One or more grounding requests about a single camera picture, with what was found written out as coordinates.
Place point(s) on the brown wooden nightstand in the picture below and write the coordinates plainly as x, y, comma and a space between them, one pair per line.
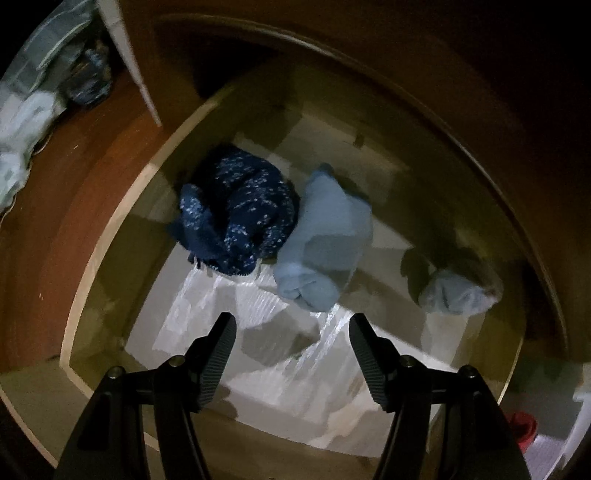
485, 103

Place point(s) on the dark blue snack bag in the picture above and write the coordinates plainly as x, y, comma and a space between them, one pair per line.
89, 81

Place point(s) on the light blue folded cloth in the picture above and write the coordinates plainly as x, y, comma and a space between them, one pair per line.
334, 228

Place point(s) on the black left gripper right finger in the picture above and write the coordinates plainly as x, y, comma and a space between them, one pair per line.
380, 362

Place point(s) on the wooden drawer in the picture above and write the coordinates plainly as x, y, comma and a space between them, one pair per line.
296, 133

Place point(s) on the white green patterned cloth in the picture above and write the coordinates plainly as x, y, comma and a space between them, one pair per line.
24, 122

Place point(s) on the dark blue speckled underwear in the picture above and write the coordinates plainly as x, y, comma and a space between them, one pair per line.
236, 210

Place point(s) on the white paper bag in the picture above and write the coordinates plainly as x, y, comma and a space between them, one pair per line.
111, 15

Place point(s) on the pale blue printed sock ball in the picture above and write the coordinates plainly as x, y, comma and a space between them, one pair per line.
466, 288

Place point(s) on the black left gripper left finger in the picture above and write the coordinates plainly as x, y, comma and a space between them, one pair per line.
205, 361

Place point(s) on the grey plaid cloth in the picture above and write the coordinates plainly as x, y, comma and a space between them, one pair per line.
28, 68

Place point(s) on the red underwear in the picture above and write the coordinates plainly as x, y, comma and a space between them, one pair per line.
524, 429

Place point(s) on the white drawer liner paper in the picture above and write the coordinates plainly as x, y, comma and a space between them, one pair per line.
292, 373

